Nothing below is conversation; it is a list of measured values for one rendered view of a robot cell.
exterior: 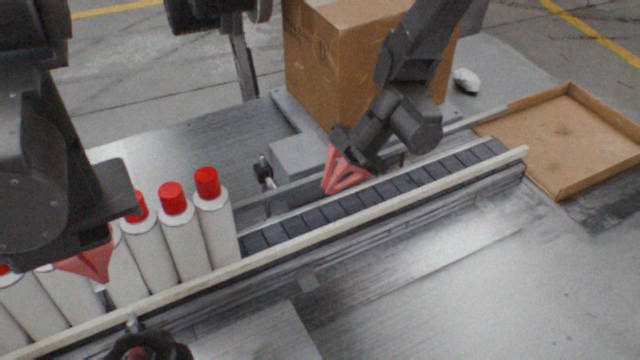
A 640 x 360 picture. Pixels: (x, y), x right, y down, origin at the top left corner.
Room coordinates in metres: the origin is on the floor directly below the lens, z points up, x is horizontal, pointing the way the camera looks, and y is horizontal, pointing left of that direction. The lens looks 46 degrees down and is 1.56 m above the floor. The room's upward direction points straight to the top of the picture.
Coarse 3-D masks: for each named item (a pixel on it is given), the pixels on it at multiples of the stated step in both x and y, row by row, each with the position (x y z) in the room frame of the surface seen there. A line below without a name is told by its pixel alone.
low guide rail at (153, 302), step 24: (480, 168) 0.68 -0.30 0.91; (408, 192) 0.62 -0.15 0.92; (432, 192) 0.63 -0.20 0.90; (360, 216) 0.56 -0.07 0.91; (312, 240) 0.52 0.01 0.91; (240, 264) 0.46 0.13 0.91; (192, 288) 0.42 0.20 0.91; (120, 312) 0.38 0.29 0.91; (144, 312) 0.39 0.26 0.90; (72, 336) 0.34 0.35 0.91
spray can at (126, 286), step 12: (120, 240) 0.41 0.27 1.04; (120, 252) 0.40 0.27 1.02; (120, 264) 0.40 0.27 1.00; (132, 264) 0.41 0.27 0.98; (120, 276) 0.39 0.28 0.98; (132, 276) 0.40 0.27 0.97; (108, 288) 0.39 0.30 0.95; (120, 288) 0.39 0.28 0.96; (132, 288) 0.40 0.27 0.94; (144, 288) 0.41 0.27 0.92; (120, 300) 0.39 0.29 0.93; (132, 300) 0.39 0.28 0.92
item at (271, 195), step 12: (504, 108) 0.80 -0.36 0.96; (468, 120) 0.76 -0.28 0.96; (480, 120) 0.77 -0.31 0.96; (444, 132) 0.73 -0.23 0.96; (384, 156) 0.67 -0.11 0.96; (300, 180) 0.60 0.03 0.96; (312, 180) 0.60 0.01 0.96; (264, 192) 0.57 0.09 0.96; (276, 192) 0.57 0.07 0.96; (288, 192) 0.58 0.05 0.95; (240, 204) 0.55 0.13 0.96; (252, 204) 0.55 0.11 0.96
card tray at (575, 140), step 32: (544, 96) 1.00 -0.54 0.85; (576, 96) 1.01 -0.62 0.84; (480, 128) 0.89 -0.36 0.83; (512, 128) 0.89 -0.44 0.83; (544, 128) 0.90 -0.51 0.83; (576, 128) 0.90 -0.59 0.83; (608, 128) 0.90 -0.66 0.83; (544, 160) 0.79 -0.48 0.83; (576, 160) 0.79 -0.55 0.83; (608, 160) 0.79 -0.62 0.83
